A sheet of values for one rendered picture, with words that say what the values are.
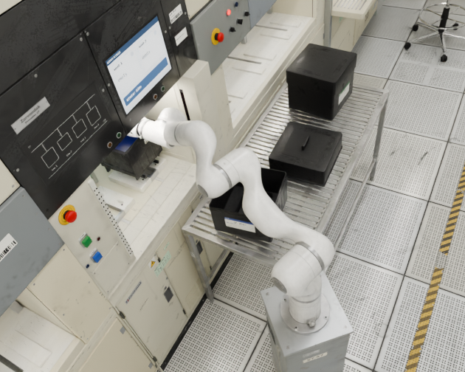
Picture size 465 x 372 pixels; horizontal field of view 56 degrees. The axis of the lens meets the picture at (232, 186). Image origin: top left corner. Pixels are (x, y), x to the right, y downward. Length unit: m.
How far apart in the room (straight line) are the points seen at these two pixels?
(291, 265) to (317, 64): 1.33
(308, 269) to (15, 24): 1.04
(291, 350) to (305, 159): 0.88
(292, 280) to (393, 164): 2.06
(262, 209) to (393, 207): 1.77
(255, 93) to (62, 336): 1.55
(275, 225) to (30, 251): 0.74
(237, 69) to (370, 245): 1.36
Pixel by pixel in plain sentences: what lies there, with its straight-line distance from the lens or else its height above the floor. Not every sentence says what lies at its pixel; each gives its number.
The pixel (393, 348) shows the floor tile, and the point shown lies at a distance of 2.59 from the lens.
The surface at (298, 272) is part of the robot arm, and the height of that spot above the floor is 1.17.
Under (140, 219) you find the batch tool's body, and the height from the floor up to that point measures 0.87.
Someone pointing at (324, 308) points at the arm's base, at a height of 0.77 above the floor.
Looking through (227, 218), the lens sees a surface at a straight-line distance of 1.89.
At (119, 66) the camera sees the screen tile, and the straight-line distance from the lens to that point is 1.49.
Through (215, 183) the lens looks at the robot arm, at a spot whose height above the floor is 1.35.
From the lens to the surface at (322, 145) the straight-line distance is 2.18.
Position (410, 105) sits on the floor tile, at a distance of 3.82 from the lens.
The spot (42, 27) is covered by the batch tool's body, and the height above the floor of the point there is 1.87.
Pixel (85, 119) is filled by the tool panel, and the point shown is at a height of 1.57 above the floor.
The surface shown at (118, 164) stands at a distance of 2.03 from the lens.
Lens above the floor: 2.39
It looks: 49 degrees down
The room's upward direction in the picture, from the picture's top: 11 degrees counter-clockwise
